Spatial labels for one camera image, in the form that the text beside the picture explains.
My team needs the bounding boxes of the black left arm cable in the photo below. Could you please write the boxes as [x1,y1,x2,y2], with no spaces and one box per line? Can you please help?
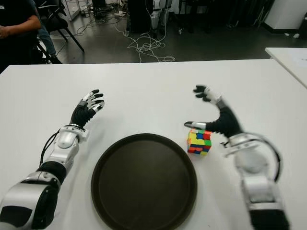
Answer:
[39,128,60,166]

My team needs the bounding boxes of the tall black cabinet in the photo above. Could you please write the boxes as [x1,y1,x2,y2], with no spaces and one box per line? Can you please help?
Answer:
[127,0,154,34]

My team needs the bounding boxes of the person in black shirt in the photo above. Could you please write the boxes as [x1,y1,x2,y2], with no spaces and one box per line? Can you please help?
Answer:
[0,0,63,72]

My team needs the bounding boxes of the multicoloured Rubik's cube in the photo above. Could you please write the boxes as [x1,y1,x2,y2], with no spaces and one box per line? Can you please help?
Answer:
[187,128,213,157]

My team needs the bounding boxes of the tangled white floor cables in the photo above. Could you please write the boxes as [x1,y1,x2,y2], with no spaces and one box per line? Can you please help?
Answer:
[115,23,176,63]

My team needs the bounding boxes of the round dark brown plate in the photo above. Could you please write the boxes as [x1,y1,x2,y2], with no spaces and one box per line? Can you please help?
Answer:
[91,133,198,230]

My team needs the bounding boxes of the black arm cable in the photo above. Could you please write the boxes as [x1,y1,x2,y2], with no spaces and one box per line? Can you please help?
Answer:
[249,133,283,183]
[39,128,60,166]

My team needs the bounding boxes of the black chair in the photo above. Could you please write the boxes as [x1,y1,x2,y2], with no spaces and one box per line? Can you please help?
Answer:
[39,0,85,52]

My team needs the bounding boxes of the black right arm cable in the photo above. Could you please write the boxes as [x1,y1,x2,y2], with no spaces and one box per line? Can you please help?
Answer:
[249,133,283,183]

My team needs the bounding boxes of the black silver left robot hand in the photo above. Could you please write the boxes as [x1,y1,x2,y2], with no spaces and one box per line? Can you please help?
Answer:
[71,89,106,128]

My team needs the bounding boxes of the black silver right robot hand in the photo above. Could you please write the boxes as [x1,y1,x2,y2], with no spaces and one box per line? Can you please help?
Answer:
[184,84,243,139]

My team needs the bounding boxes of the silver standing robot legs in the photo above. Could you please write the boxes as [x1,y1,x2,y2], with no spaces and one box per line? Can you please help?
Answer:
[150,0,170,36]

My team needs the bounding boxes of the white cabinet with black base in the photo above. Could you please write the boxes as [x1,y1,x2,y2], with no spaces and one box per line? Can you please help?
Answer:
[264,0,307,34]

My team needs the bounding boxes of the white side table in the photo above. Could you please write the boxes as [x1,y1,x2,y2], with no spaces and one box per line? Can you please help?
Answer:
[265,47,307,88]

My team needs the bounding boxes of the white display cabinet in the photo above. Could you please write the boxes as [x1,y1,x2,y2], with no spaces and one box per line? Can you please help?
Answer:
[61,0,93,22]

